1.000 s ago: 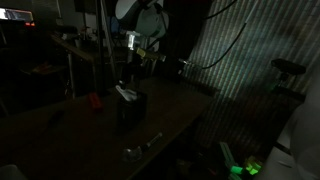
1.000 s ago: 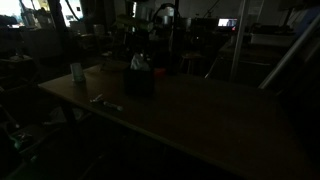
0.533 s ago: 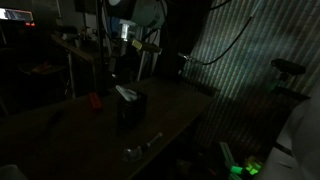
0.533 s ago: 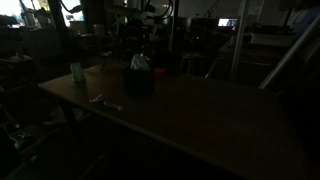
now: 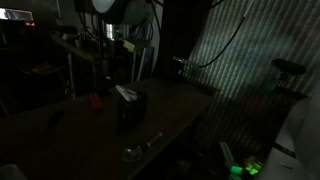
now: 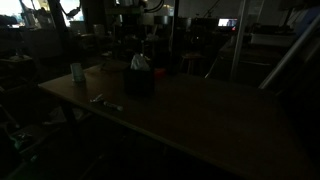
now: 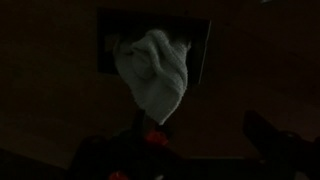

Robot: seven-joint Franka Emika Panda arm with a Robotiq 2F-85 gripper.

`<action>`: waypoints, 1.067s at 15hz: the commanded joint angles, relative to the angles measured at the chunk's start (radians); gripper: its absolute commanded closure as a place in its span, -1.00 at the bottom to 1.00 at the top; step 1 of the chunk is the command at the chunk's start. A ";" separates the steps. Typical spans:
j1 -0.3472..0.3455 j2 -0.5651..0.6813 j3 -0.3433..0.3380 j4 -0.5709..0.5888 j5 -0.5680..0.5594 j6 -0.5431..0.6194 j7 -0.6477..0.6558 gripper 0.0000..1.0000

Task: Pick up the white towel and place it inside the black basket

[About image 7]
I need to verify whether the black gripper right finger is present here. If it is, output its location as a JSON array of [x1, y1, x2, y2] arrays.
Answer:
[[242, 110, 320, 162]]

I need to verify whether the white terry towel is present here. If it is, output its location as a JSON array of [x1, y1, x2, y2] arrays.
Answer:
[[112, 28, 190, 126]]

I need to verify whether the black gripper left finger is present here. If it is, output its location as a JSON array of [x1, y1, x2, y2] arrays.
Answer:
[[131, 109, 175, 151]]

